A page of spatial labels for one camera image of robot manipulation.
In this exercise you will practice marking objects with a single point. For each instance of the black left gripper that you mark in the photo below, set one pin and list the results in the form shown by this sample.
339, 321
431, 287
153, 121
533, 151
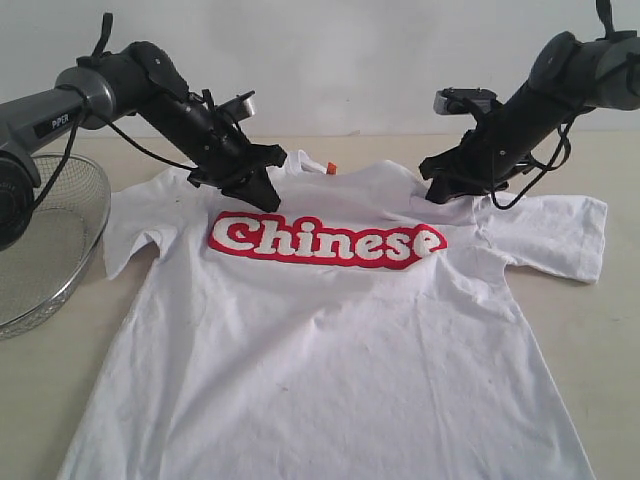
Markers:
220, 158

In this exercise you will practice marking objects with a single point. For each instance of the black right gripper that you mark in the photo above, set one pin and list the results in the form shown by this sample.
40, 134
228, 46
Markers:
487, 156

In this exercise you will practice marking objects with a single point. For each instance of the white t-shirt red Chinese logo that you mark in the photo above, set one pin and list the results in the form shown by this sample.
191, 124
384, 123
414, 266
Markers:
360, 332

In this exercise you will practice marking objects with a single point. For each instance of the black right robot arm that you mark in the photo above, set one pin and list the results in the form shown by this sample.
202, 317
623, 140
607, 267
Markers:
571, 78

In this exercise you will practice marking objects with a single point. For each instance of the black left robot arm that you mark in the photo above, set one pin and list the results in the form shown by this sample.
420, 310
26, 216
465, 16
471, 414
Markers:
140, 80

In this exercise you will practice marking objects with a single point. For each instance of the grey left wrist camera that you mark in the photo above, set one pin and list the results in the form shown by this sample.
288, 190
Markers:
239, 108

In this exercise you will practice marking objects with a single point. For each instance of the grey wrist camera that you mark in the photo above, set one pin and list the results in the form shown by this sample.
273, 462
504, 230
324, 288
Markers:
460, 101
239, 108

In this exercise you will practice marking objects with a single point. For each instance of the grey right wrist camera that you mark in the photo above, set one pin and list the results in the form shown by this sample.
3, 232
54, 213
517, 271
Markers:
460, 101

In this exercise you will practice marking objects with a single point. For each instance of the metal wire mesh basket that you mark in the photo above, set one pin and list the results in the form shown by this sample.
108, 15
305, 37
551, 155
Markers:
41, 271

